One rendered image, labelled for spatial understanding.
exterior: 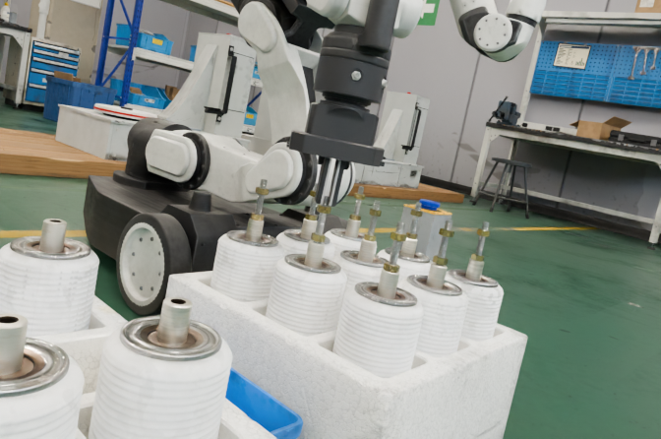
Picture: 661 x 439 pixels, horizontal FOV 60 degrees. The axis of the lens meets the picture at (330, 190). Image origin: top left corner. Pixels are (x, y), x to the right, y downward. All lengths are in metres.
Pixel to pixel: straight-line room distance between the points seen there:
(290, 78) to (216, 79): 1.99
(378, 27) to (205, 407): 0.44
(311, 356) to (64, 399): 0.34
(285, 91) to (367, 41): 0.57
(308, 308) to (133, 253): 0.57
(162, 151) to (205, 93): 1.74
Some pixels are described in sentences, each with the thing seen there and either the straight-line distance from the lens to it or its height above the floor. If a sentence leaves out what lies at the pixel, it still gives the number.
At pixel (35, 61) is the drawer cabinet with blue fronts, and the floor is 0.47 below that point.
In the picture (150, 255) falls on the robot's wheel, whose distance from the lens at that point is 1.16.
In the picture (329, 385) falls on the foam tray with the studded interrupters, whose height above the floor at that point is 0.16.
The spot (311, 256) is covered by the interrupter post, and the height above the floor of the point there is 0.26.
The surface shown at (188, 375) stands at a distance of 0.43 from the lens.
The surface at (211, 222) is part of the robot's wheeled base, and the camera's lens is 1.16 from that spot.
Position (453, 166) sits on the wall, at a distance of 6.48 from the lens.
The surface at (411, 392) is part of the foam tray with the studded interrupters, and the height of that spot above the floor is 0.17.
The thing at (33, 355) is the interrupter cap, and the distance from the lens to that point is 0.42.
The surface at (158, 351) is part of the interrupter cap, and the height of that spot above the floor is 0.25.
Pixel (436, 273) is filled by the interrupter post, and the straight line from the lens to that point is 0.77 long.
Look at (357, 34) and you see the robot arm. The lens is 0.70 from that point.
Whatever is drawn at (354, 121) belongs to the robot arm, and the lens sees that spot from 0.70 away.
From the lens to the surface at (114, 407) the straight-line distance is 0.45.
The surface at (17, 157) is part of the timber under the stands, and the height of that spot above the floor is 0.07.
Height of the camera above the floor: 0.43
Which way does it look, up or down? 6 degrees down
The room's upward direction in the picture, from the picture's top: 12 degrees clockwise
